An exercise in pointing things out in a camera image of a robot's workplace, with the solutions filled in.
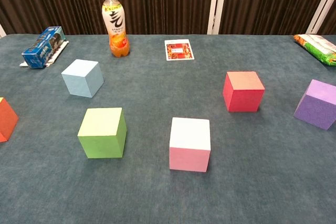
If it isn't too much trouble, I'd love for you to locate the pink foam cube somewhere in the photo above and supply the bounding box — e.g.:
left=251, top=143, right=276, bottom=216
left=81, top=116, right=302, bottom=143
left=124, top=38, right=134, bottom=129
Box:
left=169, top=117, right=212, bottom=173

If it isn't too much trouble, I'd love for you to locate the red foam cube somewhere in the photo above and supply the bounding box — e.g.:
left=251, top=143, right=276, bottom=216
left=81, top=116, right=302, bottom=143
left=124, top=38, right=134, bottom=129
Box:
left=222, top=71, right=266, bottom=112

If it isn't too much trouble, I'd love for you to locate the light blue foam cube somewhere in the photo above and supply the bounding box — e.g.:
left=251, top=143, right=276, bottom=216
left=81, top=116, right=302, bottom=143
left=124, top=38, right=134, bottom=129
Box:
left=61, top=59, right=104, bottom=99

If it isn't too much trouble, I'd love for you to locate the purple foam cube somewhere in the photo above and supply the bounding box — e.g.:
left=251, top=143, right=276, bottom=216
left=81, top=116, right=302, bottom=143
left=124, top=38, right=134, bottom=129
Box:
left=293, top=79, right=336, bottom=131

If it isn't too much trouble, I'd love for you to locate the orange foam cube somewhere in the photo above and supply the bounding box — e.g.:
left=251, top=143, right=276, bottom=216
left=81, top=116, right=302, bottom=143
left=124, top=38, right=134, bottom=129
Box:
left=0, top=97, right=19, bottom=143

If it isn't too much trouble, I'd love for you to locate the red and white packet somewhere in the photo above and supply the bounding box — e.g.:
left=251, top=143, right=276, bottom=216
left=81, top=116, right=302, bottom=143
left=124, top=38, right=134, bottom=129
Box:
left=164, top=39, right=196, bottom=62

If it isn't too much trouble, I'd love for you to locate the green foam cube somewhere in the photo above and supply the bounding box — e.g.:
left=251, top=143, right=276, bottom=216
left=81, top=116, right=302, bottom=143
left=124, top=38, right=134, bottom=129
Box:
left=77, top=107, right=128, bottom=159

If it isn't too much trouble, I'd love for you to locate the orange drink bottle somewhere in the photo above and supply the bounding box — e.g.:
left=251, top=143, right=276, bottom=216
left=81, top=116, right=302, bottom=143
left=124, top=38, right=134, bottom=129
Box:
left=101, top=0, right=131, bottom=58

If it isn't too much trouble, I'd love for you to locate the dark brown pleated curtain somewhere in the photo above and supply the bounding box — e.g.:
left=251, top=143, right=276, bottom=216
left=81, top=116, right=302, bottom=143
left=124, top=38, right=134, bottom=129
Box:
left=111, top=0, right=216, bottom=35
left=219, top=0, right=330, bottom=35
left=318, top=7, right=336, bottom=35
left=0, top=0, right=107, bottom=35

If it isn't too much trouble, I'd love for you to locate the teal table cloth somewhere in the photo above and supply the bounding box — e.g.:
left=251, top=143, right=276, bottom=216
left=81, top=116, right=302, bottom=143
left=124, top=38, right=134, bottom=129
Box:
left=0, top=34, right=336, bottom=224

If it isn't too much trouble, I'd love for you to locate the blue cookie box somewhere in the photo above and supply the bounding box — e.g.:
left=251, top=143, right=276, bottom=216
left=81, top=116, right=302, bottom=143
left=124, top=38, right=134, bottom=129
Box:
left=21, top=26, right=66, bottom=69

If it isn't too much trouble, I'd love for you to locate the green snack bag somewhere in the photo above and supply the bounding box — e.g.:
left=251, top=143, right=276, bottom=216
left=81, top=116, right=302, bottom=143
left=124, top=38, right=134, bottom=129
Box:
left=293, top=34, right=336, bottom=67

